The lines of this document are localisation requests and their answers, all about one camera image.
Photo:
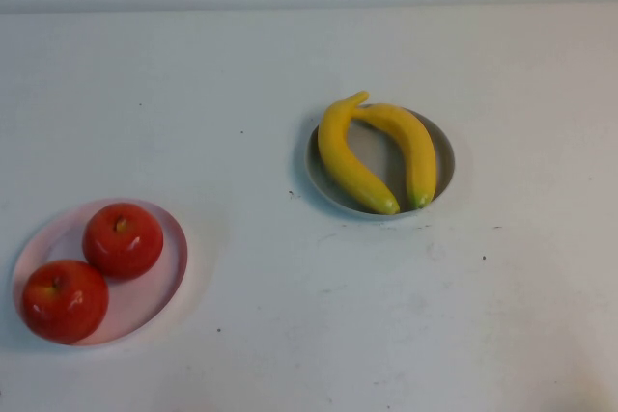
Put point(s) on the yellow plastic banana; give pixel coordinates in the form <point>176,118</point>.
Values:
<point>420,156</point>
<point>338,156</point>

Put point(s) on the red plastic apple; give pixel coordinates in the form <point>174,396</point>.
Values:
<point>123,248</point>
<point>63,310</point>

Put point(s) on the grey round plate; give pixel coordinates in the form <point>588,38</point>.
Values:
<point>374,156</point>

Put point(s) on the pink round plate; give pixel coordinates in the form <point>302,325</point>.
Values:
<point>154,296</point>

